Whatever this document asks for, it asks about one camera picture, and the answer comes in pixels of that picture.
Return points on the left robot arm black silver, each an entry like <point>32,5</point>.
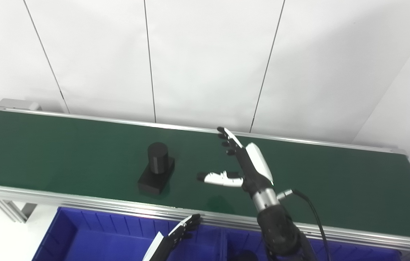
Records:
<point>156,257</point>

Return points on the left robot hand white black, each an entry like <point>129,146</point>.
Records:
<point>168,243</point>

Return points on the green conveyor belt aluminium frame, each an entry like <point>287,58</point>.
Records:
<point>81,156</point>

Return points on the grey conveyor motor box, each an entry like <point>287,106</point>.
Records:
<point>18,104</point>

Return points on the black cylinder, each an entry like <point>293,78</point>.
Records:
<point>156,168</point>
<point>245,256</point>

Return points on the aluminium conveyor support leg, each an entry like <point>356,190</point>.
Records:
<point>9,210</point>

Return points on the blue plastic bin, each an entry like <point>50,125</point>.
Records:
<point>353,253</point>
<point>99,239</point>

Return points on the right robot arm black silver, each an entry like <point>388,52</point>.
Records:
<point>281,228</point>

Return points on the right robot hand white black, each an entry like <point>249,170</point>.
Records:
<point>254,166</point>

